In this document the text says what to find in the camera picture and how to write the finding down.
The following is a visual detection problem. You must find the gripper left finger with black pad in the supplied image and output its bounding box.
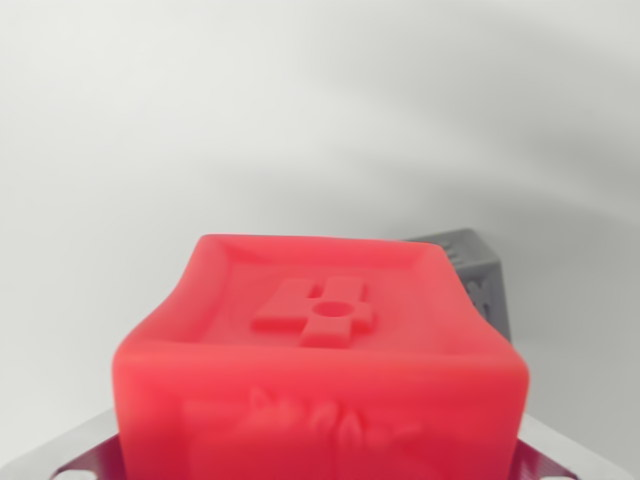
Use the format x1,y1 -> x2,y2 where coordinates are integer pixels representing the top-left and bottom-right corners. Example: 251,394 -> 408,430
0,408 -> 122,480

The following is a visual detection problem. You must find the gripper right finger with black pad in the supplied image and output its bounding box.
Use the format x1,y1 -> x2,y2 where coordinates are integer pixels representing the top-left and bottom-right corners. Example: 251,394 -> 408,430
512,413 -> 640,480

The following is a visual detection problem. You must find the red embossed cube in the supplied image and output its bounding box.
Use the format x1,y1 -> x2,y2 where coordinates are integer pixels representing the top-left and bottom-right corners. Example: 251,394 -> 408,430
110,233 -> 531,480

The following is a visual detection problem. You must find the grey embossed cube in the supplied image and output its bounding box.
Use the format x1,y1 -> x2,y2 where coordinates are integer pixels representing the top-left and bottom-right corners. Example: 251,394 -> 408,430
401,227 -> 512,347

